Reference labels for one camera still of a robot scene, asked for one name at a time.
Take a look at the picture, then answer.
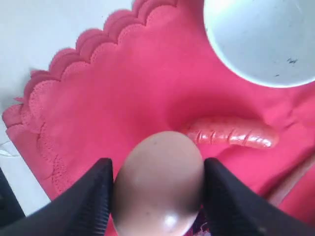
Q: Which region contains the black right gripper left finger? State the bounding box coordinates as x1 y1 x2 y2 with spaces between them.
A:
0 158 113 236

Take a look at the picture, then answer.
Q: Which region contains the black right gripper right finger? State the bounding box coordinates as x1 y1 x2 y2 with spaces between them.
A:
203 158 315 236

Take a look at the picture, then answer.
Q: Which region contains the brown egg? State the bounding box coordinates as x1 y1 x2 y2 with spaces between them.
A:
112 131 204 236

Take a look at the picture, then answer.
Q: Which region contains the red toy sausage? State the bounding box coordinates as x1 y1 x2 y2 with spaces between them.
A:
181 117 279 148

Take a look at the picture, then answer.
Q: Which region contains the red scalloped tablecloth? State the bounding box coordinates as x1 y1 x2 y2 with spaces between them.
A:
2 0 315 236

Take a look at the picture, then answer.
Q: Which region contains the white ceramic bowl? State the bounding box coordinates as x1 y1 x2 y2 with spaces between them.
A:
203 0 315 88

